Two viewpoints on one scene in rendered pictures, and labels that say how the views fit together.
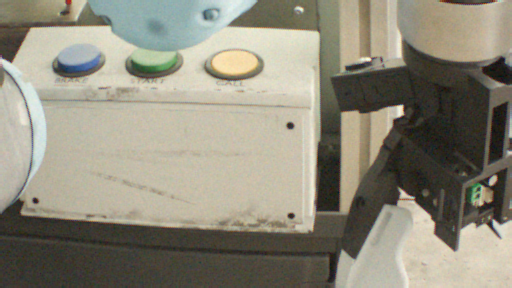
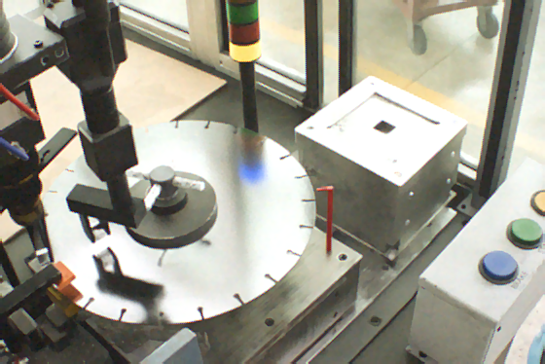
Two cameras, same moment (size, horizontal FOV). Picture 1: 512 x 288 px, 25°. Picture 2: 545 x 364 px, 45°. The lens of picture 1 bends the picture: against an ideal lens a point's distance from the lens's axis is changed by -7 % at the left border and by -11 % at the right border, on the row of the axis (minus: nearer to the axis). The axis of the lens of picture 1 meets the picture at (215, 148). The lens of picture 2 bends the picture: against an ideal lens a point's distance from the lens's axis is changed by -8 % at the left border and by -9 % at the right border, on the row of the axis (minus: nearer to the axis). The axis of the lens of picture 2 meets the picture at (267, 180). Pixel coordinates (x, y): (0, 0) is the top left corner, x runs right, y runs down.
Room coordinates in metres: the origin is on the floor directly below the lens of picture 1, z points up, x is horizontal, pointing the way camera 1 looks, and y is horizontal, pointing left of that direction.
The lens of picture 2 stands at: (0.87, 0.67, 1.50)
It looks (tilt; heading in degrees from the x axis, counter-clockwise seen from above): 42 degrees down; 306
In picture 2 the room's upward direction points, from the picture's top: 4 degrees counter-clockwise
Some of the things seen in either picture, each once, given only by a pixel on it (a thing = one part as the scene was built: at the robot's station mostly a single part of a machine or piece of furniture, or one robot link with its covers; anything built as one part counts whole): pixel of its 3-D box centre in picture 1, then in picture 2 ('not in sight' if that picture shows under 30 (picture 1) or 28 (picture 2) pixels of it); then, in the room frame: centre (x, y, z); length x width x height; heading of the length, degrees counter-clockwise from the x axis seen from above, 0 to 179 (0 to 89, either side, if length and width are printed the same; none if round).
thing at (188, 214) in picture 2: not in sight; (166, 200); (1.30, 0.27, 0.96); 0.11 x 0.11 x 0.03
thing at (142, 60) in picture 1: (154, 63); (525, 234); (0.93, 0.05, 0.90); 0.04 x 0.04 x 0.02
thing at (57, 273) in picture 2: not in sight; (37, 307); (1.33, 0.46, 0.95); 0.10 x 0.03 x 0.07; 80
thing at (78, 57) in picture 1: (78, 63); (498, 268); (0.94, 0.12, 0.90); 0.04 x 0.04 x 0.02
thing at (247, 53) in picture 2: not in sight; (245, 46); (1.39, -0.02, 0.98); 0.05 x 0.04 x 0.03; 170
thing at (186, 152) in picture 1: (162, 125); (503, 269); (0.95, 0.05, 0.82); 0.28 x 0.11 x 0.15; 80
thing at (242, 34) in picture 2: not in sight; (243, 26); (1.39, -0.02, 1.02); 0.05 x 0.04 x 0.03; 170
